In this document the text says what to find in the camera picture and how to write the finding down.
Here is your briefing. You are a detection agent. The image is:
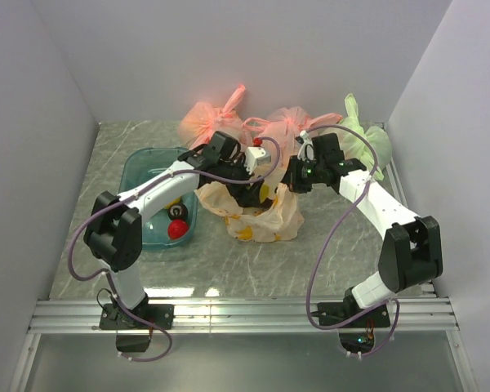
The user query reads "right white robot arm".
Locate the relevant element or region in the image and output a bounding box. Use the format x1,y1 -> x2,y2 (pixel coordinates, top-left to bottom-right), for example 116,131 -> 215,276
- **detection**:
282,131 -> 443,327

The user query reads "green tied bag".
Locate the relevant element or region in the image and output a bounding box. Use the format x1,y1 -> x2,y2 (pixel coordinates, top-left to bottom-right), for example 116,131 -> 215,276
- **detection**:
335,94 -> 392,181

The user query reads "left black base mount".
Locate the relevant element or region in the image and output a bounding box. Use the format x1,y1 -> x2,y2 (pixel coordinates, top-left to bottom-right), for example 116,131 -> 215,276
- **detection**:
96,288 -> 175,359

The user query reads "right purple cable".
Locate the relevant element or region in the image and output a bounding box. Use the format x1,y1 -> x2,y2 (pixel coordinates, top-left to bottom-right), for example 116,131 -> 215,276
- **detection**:
305,123 -> 401,358

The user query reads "middle pink tied bag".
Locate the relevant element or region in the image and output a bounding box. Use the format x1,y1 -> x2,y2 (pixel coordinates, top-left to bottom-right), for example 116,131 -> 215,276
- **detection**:
243,106 -> 343,167

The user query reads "yellow fake lemon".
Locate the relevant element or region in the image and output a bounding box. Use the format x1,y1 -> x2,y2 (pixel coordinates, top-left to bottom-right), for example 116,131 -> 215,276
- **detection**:
164,197 -> 182,209

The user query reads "pink tied bag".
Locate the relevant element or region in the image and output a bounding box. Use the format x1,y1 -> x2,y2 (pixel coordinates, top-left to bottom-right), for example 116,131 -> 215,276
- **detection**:
177,84 -> 252,149
243,106 -> 343,167

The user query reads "teal plastic tray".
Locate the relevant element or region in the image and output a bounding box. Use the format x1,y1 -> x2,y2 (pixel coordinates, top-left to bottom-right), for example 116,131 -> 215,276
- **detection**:
118,147 -> 198,252

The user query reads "red fake apple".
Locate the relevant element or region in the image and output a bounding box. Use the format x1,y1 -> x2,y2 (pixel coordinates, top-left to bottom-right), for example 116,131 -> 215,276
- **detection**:
167,219 -> 189,240

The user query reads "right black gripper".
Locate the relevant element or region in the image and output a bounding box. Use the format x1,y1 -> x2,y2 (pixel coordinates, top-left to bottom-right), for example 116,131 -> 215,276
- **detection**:
276,155 -> 326,194

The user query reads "aluminium rail frame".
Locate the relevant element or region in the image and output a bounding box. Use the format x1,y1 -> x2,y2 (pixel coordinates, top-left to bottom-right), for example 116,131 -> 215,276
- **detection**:
7,120 -> 479,392

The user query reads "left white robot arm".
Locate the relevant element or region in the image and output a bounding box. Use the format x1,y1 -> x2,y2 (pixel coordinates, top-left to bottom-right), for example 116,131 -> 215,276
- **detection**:
83,131 -> 271,328

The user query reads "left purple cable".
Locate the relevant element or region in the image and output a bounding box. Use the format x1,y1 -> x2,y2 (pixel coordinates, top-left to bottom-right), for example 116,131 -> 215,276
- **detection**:
68,136 -> 281,363

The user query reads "orange printed plastic bag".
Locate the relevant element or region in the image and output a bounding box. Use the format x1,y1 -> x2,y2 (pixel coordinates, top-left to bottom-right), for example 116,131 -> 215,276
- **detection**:
196,167 -> 304,243

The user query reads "left pink tied bag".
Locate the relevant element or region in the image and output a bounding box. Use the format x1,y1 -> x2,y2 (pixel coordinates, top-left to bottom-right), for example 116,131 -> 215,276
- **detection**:
177,84 -> 252,149

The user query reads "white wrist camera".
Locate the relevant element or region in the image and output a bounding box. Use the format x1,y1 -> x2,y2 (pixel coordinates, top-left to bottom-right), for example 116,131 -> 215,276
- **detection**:
296,131 -> 314,162
244,146 -> 271,174

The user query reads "dark purple fake mangosteen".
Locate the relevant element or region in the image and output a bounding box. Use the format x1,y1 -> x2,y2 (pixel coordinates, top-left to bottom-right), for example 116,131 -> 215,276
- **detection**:
167,203 -> 189,221

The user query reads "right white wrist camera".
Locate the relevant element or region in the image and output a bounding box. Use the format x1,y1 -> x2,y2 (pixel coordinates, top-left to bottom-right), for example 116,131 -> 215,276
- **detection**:
296,131 -> 314,162

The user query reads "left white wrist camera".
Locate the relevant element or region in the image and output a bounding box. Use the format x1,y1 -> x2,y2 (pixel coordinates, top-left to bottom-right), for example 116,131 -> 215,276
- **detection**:
244,146 -> 271,174

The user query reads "purple cable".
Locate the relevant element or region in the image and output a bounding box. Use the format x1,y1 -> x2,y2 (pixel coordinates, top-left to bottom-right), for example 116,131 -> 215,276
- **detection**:
305,123 -> 401,358
68,136 -> 281,363

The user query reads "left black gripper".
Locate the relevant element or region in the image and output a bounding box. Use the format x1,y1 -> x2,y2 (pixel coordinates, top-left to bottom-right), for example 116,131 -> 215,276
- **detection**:
217,152 -> 265,207

